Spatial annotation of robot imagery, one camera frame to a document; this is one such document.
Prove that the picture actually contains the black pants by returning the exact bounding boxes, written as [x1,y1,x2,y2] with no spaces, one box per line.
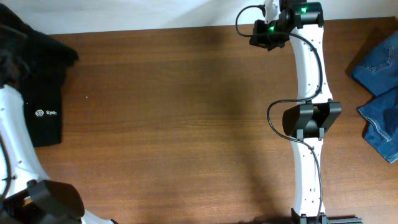
[1,3,79,89]

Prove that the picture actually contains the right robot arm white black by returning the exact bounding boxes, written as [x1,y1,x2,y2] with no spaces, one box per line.
[250,1,342,223]

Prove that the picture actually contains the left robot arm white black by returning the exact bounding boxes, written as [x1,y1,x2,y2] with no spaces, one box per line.
[1,85,114,223]

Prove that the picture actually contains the blue denim jeans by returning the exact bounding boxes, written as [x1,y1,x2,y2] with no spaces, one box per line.
[350,32,397,164]

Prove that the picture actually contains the folded black shirt with logo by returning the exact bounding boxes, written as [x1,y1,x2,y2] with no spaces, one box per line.
[19,65,67,147]

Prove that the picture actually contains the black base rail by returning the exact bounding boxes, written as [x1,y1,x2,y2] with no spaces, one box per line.
[326,218,363,224]

